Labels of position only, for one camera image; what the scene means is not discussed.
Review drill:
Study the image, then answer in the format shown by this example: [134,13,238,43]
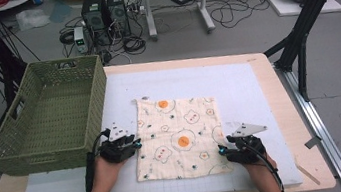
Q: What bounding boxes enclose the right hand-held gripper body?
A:
[222,119,273,169]

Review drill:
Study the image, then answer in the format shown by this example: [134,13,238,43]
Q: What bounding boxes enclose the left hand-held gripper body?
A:
[95,120,136,165]

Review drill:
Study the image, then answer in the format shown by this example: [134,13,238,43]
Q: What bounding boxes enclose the cream printed cloth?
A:
[126,88,235,186]

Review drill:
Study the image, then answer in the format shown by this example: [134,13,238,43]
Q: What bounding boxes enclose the green woven basket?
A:
[0,52,119,179]

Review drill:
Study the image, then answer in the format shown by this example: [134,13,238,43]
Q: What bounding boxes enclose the person's right hand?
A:
[241,152,280,181]

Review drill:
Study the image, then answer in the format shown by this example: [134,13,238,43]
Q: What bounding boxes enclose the person's left hand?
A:
[89,152,133,192]

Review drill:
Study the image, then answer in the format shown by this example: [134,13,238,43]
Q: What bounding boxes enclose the wooden table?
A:
[0,36,338,192]

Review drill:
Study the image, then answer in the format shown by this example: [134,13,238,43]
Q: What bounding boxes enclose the wooden stick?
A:
[294,160,322,189]

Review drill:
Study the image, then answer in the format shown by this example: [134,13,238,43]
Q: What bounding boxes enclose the grey tape piece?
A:
[303,134,324,151]

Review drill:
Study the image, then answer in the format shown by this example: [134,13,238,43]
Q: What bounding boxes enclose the white grid mat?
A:
[2,49,305,192]

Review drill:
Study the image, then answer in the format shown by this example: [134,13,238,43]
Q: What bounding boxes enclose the white power supply unit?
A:
[71,25,90,56]

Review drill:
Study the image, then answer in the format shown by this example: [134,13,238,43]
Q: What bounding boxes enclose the black computer tower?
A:
[106,0,133,39]
[78,0,114,49]

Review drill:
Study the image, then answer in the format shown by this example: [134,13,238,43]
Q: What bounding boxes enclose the clear plastic bag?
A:
[14,5,53,33]

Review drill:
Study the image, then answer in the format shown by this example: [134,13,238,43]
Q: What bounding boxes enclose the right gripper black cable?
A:
[245,139,288,192]

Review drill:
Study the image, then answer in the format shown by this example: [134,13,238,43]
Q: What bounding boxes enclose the black floor cable coil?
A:
[120,33,149,58]

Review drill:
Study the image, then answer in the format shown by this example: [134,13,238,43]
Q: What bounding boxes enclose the white desk frame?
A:
[142,0,218,43]

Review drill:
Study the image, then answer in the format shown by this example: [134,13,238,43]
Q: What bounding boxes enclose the long black floor cable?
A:
[207,0,280,32]

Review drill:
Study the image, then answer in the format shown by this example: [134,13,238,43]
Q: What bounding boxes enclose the black tripod frame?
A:
[255,0,341,107]

